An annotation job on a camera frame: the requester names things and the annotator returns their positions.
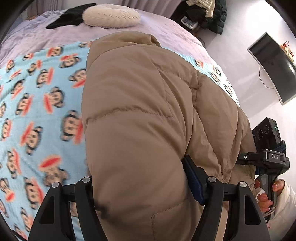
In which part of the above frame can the grey pleated curtain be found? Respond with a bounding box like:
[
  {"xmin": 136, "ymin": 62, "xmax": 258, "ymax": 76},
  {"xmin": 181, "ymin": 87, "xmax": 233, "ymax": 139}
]
[{"xmin": 26, "ymin": 0, "xmax": 182, "ymax": 18}]

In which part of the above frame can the tan puffer jacket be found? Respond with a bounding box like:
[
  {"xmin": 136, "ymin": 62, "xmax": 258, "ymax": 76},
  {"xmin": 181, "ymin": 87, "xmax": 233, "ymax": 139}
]
[{"xmin": 82, "ymin": 31, "xmax": 256, "ymax": 240}]

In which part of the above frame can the black wall monitor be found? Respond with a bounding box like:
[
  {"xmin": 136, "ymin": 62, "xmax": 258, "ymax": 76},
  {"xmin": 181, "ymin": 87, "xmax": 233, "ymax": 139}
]
[{"xmin": 248, "ymin": 33, "xmax": 295, "ymax": 105}]

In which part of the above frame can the cream round pillow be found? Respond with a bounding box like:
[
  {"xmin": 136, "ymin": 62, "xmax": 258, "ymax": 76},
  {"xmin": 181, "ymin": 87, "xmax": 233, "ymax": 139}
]
[{"xmin": 82, "ymin": 4, "xmax": 141, "ymax": 29}]

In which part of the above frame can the white sleeve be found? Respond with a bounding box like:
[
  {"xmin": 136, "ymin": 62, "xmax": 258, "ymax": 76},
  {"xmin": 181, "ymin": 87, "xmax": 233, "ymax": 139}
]
[{"xmin": 267, "ymin": 179, "xmax": 295, "ymax": 240}]

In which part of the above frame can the dark clothes pile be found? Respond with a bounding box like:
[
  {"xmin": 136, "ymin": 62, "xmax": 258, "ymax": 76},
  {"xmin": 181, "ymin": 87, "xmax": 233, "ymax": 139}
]
[{"xmin": 171, "ymin": 0, "xmax": 227, "ymax": 35}]

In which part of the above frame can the lilac bed sheet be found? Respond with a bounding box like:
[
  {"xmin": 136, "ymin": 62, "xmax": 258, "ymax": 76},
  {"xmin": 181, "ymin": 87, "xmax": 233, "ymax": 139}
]
[{"xmin": 1, "ymin": 11, "xmax": 213, "ymax": 67}]

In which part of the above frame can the person's right hand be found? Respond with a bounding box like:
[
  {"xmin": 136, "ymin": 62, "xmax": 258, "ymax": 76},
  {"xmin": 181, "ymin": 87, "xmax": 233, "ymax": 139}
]
[{"xmin": 257, "ymin": 179, "xmax": 285, "ymax": 213}]

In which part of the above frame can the blue striped monkey blanket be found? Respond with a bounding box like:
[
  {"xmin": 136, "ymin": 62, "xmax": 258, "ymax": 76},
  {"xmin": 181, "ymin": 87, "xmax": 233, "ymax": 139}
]
[{"xmin": 1, "ymin": 44, "xmax": 238, "ymax": 238}]

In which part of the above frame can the black cloth on bed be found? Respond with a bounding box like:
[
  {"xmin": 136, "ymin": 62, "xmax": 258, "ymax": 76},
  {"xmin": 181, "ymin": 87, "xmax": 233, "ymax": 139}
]
[{"xmin": 46, "ymin": 3, "xmax": 97, "ymax": 29}]

